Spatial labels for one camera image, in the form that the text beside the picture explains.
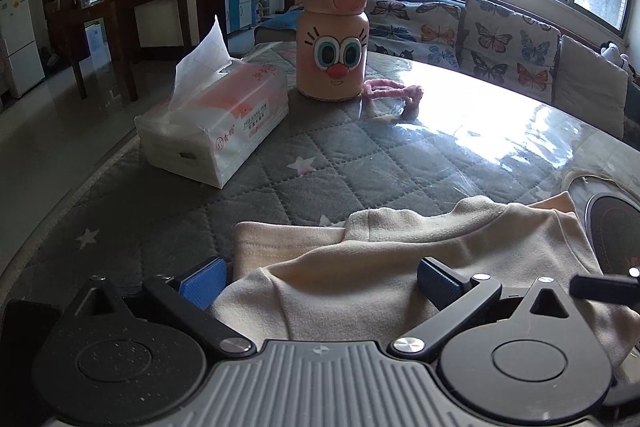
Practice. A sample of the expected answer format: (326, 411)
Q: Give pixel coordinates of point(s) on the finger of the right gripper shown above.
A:
(622, 290)

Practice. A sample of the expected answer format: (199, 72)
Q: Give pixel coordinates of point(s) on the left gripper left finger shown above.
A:
(202, 285)

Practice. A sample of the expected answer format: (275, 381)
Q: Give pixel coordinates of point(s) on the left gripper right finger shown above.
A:
(439, 284)

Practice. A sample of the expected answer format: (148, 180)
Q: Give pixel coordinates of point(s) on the cream beige garment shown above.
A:
(358, 281)

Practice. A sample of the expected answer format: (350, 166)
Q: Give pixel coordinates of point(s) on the grey quilted star tablecloth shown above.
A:
(324, 161)

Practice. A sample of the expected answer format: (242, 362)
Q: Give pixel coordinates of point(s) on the white tissue pack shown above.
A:
(220, 110)

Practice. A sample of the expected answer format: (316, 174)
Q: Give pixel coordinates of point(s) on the plain beige cushion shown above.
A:
(590, 88)

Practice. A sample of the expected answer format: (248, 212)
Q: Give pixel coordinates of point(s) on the butterfly print cushion right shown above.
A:
(508, 49)

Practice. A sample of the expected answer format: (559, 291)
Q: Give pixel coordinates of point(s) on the butterfly print cushion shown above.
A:
(508, 49)
(425, 32)

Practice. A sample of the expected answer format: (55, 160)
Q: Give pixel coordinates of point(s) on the butterfly print cushion left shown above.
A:
(425, 32)

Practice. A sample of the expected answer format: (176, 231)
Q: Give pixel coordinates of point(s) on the pink cartoon face bottle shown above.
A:
(331, 49)

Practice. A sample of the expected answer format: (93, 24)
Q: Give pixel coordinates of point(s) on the dark wooden side table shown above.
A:
(122, 35)

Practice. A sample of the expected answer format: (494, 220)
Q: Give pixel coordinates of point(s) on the white refrigerator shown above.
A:
(19, 40)

